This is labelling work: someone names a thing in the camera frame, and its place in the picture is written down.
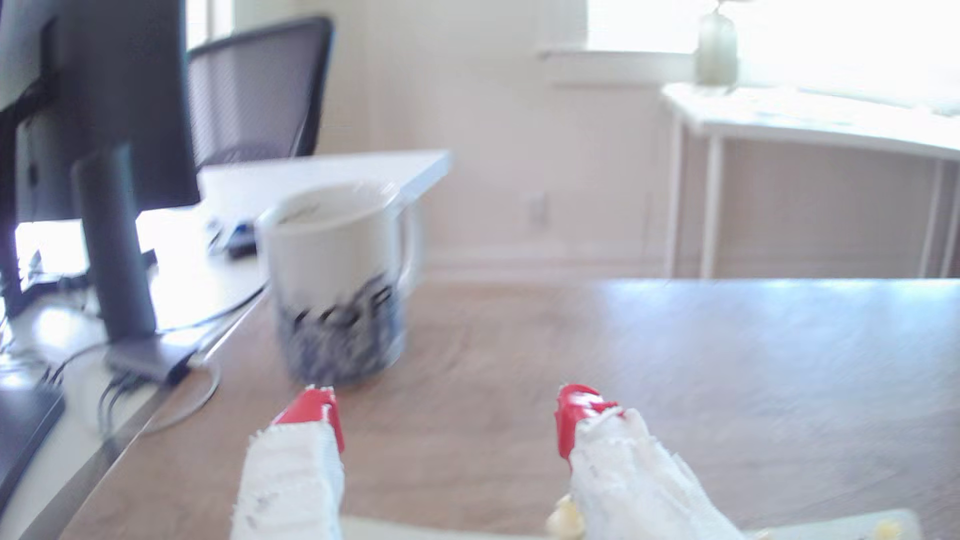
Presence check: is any small dark desk object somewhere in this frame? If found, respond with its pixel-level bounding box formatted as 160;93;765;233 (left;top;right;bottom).
223;219;261;261

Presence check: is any black monitor with stand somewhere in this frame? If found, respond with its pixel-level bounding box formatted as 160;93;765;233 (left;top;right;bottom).
0;0;202;387

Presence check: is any white chess pawn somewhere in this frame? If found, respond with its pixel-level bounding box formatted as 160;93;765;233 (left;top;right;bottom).
546;495;586;540

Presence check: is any dark flat laptop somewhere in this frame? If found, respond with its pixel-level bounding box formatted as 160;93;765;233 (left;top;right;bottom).
0;381;67;513

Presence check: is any black mesh office chair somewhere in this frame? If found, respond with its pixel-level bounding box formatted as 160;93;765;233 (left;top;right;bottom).
186;16;336;171

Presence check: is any white mug with skyline print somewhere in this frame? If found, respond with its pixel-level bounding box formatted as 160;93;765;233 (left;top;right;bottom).
256;180;420;387

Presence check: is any bright window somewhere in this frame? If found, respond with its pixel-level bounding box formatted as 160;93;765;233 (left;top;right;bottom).
536;0;960;85

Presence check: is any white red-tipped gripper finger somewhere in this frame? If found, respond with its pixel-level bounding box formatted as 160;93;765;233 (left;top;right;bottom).
228;386;348;540
555;384;747;540

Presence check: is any white side table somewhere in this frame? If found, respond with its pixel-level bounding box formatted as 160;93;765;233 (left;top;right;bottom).
661;81;960;280

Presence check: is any thin dark desk cable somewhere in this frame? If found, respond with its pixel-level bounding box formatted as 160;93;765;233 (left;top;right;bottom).
156;283;269;336

